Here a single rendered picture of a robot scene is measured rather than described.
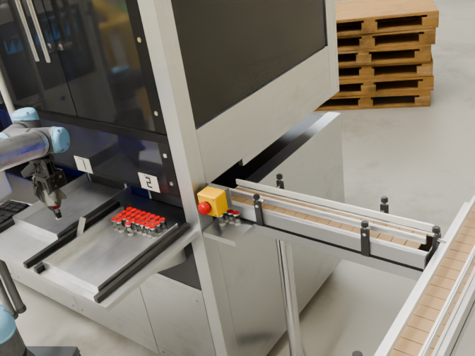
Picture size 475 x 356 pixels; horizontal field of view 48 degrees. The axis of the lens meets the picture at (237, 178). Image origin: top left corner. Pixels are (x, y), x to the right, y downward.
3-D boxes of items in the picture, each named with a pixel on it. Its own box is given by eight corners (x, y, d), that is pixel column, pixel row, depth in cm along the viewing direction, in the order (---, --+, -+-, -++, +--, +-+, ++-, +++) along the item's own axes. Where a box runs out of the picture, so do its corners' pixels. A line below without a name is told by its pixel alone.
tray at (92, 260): (125, 214, 187) (122, 205, 186) (179, 232, 173) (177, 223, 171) (45, 270, 165) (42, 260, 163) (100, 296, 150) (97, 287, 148)
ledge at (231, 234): (229, 214, 181) (227, 210, 181) (260, 223, 174) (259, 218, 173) (203, 236, 172) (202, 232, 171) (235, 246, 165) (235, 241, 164)
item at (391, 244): (220, 225, 179) (212, 186, 172) (246, 203, 190) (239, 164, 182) (423, 287, 141) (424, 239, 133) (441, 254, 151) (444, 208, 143)
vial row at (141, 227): (122, 223, 182) (119, 212, 179) (160, 236, 171) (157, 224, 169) (117, 227, 180) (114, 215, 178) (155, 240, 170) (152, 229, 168)
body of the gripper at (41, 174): (49, 195, 171) (38, 162, 166) (34, 190, 176) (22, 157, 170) (68, 184, 176) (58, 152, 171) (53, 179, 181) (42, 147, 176)
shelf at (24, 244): (81, 182, 218) (80, 178, 217) (213, 222, 179) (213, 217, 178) (-26, 246, 186) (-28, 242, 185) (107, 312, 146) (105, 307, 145)
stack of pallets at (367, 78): (427, 75, 505) (430, -9, 468) (435, 106, 442) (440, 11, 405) (312, 82, 532) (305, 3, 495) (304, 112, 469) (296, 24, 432)
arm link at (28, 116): (3, 116, 161) (19, 106, 168) (15, 149, 166) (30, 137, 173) (25, 116, 159) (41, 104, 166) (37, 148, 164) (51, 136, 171)
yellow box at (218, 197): (214, 201, 171) (210, 182, 167) (232, 206, 167) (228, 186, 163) (199, 213, 166) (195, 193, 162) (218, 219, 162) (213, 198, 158)
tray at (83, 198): (88, 180, 214) (85, 173, 213) (132, 193, 200) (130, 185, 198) (15, 224, 192) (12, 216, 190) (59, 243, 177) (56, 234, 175)
